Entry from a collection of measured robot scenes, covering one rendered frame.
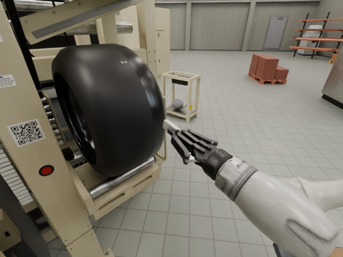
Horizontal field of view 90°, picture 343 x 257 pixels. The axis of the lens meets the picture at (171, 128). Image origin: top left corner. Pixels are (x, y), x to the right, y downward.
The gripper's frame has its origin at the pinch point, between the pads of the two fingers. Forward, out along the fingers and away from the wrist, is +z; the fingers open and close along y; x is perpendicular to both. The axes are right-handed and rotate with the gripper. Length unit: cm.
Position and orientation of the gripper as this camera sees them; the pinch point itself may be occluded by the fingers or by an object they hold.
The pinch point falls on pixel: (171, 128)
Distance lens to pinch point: 53.6
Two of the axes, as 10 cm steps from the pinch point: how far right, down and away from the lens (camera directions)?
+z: -6.3, -4.9, 6.1
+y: -7.6, 2.4, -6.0
